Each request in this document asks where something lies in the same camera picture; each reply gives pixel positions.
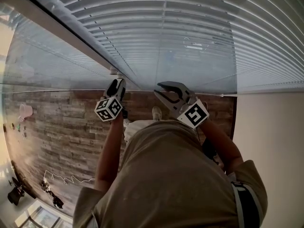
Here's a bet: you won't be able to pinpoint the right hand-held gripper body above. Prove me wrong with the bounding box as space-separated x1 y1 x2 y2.
177 96 210 130

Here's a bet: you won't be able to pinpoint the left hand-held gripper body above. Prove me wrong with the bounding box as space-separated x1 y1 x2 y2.
94 94 126 123

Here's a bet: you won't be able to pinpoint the white window blind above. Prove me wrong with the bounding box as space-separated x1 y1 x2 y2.
0 0 130 92
14 0 304 97
0 0 133 91

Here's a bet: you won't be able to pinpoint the person's left forearm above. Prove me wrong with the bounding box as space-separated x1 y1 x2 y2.
94 116 125 192

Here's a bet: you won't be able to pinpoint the person's right forearm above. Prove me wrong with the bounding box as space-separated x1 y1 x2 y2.
198 117 245 175

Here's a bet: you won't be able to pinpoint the person's right shoe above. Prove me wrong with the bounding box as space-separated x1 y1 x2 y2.
152 105 163 121

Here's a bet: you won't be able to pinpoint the person's light shorts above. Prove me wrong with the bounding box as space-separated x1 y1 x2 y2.
123 120 152 142

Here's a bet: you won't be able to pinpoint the person's t-shirt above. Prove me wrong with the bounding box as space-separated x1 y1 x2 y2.
72 119 269 228

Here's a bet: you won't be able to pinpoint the pink bucket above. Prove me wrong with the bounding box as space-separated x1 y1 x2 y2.
19 103 34 122

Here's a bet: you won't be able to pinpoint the black device pile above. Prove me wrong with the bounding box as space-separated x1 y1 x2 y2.
40 179 64 209

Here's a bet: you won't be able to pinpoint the black office chair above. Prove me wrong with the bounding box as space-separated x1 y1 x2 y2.
7 177 26 206

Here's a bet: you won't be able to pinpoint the framed glass panel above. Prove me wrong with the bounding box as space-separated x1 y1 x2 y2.
14 198 74 228

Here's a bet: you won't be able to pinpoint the white floor cable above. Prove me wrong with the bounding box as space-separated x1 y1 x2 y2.
44 170 96 186

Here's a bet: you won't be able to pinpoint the black arm strap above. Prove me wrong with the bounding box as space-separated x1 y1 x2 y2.
230 181 264 228

